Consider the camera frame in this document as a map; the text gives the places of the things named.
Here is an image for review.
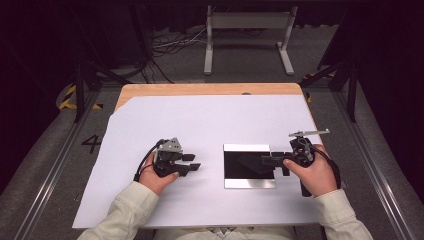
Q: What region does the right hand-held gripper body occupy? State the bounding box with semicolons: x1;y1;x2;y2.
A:
282;129;331;168

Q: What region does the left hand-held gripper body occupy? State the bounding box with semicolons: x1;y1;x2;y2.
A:
152;137;188;179

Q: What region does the square mirror tile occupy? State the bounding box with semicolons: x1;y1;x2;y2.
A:
223;143;277;190

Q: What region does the person's left hand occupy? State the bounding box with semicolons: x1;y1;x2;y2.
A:
138;153;180;197

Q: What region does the person's right hand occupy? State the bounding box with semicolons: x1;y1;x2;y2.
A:
282;143;338;198

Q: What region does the white paper sheet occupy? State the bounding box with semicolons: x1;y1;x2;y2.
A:
72;94;321;230

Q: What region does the yellow black hazard tape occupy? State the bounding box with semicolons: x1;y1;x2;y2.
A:
303;71;335;104
58;84;104;111

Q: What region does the person's torso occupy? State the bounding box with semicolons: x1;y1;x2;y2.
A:
153;226;298;240

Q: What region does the black metal stand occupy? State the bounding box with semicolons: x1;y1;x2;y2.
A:
69;6;133;123
299;49;360;123

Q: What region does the black floor numeral mark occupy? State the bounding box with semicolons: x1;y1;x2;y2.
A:
81;134;103;155

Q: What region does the white metal stand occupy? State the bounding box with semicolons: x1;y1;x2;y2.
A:
203;4;299;76

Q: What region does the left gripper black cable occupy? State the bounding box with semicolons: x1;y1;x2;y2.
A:
133;138;167;183

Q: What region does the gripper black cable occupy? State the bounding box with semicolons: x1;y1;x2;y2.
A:
311;144;342;190
133;138;167;183

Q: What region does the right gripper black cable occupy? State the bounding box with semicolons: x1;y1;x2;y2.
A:
311;144;342;190

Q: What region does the aluminium floor rail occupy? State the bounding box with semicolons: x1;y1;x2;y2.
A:
333;89;418;240
13;89;102;240

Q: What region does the bundle of floor cables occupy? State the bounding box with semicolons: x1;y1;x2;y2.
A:
99;25;209;85

